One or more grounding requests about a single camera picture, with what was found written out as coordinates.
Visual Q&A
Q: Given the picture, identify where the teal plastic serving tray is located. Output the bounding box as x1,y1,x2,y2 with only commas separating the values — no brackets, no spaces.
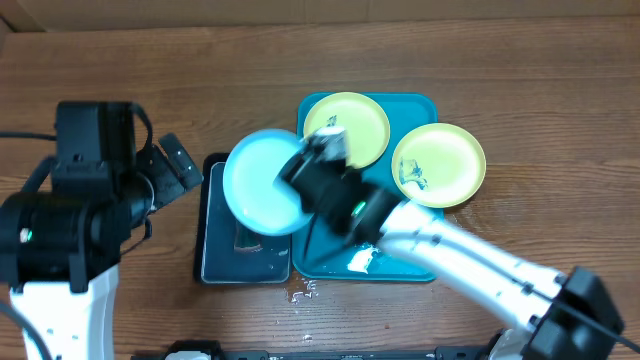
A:
292,92,438,282

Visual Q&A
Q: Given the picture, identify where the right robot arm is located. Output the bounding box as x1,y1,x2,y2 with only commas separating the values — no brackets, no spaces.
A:
278,148,638,359

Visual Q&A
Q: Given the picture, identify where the yellow-green plate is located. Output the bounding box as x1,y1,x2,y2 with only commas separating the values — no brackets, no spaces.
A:
303,92,391,168
391,123,486,208

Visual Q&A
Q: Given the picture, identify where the green and brown sponge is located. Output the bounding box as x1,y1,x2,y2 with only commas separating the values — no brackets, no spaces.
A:
233,222,262,253

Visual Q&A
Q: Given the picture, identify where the yellow-green plate top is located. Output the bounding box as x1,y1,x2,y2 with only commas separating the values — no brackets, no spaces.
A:
303,92,391,168

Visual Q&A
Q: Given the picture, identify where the black water tray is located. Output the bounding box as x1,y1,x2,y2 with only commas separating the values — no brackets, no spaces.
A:
193,153,292,286

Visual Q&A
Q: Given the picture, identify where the light blue plate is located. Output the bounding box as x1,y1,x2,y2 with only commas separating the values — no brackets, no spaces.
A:
223,129,311,236

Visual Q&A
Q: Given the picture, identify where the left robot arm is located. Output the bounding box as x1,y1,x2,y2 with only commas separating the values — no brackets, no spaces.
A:
1,133,203,359

